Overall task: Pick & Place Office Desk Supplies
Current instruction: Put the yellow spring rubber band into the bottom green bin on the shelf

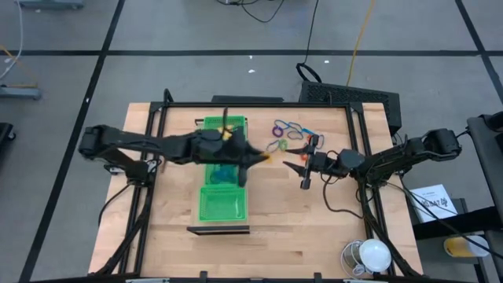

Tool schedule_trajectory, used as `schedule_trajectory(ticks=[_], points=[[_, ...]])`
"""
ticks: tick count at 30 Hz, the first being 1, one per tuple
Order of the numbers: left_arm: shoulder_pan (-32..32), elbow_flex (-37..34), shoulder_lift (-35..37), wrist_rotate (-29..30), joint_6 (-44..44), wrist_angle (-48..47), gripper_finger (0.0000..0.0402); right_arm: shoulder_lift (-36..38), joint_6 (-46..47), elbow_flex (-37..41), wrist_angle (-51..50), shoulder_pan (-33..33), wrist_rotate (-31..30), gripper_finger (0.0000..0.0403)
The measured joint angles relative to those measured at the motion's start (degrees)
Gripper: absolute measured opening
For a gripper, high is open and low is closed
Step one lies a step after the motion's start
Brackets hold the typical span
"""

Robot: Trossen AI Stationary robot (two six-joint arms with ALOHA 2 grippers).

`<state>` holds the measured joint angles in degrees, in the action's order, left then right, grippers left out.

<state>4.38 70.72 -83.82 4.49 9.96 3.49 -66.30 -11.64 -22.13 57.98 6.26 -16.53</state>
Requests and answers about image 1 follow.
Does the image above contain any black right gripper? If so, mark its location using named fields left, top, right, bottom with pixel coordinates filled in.
left=282, top=134, right=340, bottom=190

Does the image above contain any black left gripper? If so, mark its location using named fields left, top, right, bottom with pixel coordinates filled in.
left=196, top=127, right=272, bottom=189

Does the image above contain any grey desk foot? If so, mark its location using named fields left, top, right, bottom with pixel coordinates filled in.
left=15, top=0, right=86, bottom=10
left=0, top=86, right=42, bottom=101

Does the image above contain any green slotted plastic basket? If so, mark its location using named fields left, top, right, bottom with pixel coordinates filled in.
left=204, top=160, right=240, bottom=187
left=202, top=115, right=248, bottom=145
left=198, top=185, right=248, bottom=222

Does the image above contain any green three-compartment tray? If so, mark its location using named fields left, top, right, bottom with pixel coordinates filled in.
left=186, top=115, right=252, bottom=236

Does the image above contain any black computer case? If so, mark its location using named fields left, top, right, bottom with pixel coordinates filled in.
left=299, top=80, right=402, bottom=135

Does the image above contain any white dome lamp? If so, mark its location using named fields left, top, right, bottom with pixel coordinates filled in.
left=358, top=238, right=393, bottom=274

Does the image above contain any white printed paper sheet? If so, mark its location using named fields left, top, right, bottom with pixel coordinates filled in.
left=408, top=183, right=459, bottom=224

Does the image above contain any yellow plastic bottle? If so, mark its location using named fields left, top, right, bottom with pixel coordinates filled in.
left=442, top=234, right=491, bottom=259

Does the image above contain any black side cart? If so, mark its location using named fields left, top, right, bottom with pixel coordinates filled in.
left=412, top=112, right=503, bottom=283

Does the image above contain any black equipment piece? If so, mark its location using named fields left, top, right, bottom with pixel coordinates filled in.
left=0, top=122, right=17, bottom=153

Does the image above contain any black looped floor cable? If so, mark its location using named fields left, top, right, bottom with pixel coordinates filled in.
left=295, top=0, right=324, bottom=84

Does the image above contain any yellow cable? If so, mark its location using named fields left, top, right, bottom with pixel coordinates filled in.
left=345, top=0, right=377, bottom=86

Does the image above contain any white coiled lamp cable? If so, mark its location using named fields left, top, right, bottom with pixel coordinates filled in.
left=340, top=239, right=367, bottom=278

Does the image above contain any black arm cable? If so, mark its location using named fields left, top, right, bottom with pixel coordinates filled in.
left=97, top=182, right=133, bottom=228

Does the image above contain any white floor cable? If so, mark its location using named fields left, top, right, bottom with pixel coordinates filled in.
left=0, top=0, right=24, bottom=82

